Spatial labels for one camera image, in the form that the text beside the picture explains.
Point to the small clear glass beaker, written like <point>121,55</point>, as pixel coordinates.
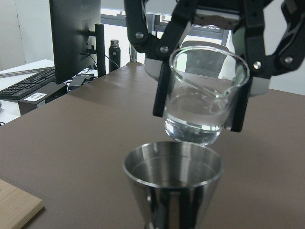
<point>205,80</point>

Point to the black water bottle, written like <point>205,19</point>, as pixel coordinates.
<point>114,55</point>

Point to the black keyboard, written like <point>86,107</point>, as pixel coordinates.
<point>25,87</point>

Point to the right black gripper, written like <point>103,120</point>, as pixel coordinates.
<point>248,40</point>

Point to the black monitor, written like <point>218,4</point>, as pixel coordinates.
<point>77,37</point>

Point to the steel jigger measuring cup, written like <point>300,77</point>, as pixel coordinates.
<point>173,182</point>

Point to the wooden cutting board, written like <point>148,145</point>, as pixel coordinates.
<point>17,206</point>

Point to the black box with label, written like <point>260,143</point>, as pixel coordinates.
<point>42,96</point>

